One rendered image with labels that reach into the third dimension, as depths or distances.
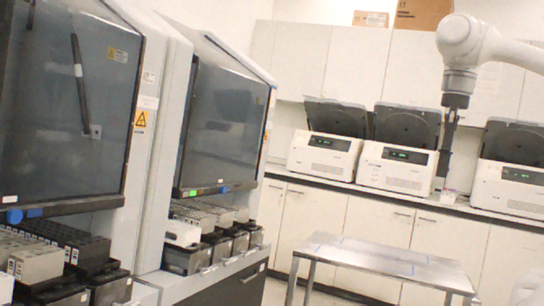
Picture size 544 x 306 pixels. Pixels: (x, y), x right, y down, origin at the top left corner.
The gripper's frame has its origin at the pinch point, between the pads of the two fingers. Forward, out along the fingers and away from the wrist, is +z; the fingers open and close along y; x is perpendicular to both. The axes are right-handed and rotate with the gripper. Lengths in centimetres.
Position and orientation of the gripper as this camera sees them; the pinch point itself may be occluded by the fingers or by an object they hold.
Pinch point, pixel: (443, 165)
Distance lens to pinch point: 138.8
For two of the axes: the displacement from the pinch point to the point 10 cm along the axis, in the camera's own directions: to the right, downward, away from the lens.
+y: 3.8, 0.1, 9.3
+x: -9.1, -1.7, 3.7
